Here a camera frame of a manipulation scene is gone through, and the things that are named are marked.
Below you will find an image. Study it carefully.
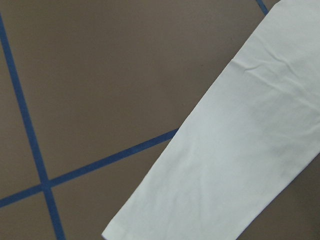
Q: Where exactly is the white long-sleeve printed T-shirt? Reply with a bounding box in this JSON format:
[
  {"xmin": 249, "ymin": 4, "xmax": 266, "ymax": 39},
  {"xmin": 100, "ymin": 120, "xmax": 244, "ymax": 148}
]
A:
[{"xmin": 102, "ymin": 0, "xmax": 320, "ymax": 240}]

